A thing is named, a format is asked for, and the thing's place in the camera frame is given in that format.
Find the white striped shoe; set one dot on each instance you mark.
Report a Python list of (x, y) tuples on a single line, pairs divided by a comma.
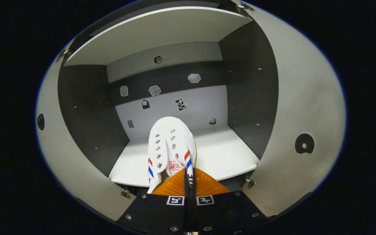
[(171, 143)]

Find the white cabinet door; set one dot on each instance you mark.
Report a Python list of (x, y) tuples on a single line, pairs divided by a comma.
[(70, 169), (299, 98)]

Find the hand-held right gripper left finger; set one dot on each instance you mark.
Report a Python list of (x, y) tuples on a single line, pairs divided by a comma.
[(158, 212)]

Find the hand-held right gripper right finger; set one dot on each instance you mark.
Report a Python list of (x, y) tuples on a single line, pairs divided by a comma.
[(220, 212)]

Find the white and grey shoe cabinet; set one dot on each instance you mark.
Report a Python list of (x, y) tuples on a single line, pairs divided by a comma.
[(207, 107)]

